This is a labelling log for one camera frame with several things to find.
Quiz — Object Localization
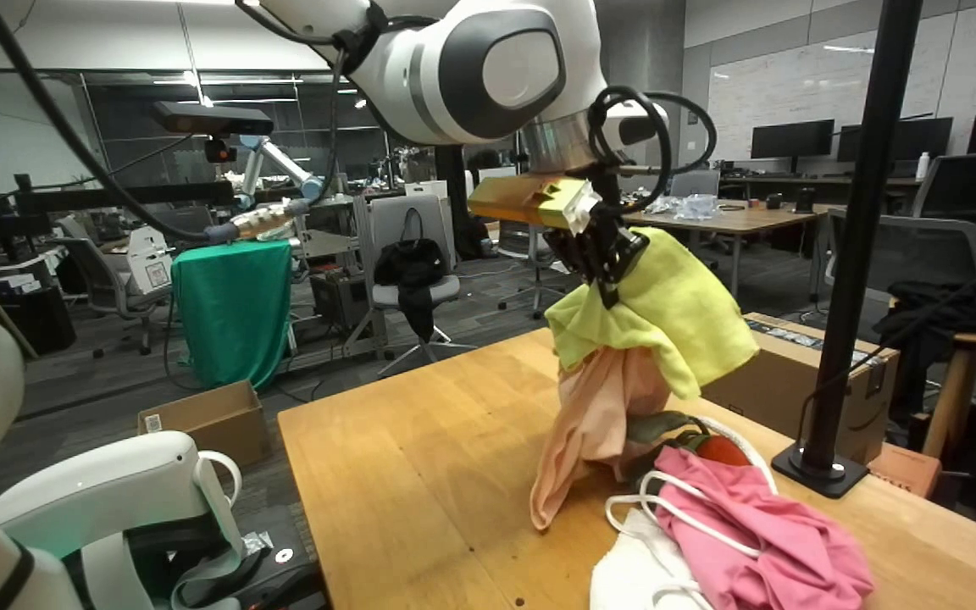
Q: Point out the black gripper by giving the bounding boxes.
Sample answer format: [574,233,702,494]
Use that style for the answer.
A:
[548,196,653,312]

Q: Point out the yellow-green towel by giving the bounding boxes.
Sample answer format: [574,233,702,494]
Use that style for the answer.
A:
[541,223,764,403]

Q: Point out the peach shirt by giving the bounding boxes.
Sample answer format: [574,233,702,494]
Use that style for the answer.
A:
[524,342,678,536]

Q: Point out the pink shirt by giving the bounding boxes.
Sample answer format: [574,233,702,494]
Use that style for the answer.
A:
[646,443,878,610]

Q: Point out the white towel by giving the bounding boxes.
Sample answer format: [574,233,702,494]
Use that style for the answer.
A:
[586,506,720,610]

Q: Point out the long wooden office table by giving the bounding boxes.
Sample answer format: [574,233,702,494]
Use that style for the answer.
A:
[619,196,828,301]

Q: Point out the white chair with black bag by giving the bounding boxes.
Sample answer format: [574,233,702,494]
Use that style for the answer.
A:
[359,191,468,376]

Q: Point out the cardboard box with black tape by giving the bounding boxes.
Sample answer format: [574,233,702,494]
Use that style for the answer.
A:
[702,309,902,468]

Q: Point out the black pole with base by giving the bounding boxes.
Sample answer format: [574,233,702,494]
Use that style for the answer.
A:
[771,0,928,503]

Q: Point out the grey office chair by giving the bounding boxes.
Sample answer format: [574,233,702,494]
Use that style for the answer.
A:
[843,214,976,332]

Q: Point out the black cloth on stool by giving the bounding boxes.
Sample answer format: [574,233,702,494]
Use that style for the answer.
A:
[871,279,976,365]

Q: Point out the flat reddish cardboard box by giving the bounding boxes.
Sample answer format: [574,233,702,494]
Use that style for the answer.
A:
[863,442,945,503]

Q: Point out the round wooden stool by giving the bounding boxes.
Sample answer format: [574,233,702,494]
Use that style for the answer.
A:
[920,329,976,462]

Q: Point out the dark green draped cloth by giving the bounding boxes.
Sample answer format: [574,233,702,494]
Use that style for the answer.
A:
[166,239,300,393]

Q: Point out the small open cardboard box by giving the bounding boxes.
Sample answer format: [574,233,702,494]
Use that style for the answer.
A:
[134,381,283,478]

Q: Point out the white paper sign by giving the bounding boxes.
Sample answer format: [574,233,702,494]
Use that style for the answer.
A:
[121,219,178,298]

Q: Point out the black boom bar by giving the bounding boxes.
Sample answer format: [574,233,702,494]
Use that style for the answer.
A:
[0,178,243,231]

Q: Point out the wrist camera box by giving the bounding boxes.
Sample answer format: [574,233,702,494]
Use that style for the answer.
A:
[466,168,608,239]

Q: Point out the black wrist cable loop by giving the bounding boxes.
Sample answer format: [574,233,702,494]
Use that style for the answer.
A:
[586,86,721,216]

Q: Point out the wall whiteboard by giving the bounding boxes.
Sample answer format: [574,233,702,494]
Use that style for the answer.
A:
[702,31,889,164]

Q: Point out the thick black conduit cable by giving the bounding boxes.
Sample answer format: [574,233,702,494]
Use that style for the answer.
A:
[0,0,303,246]

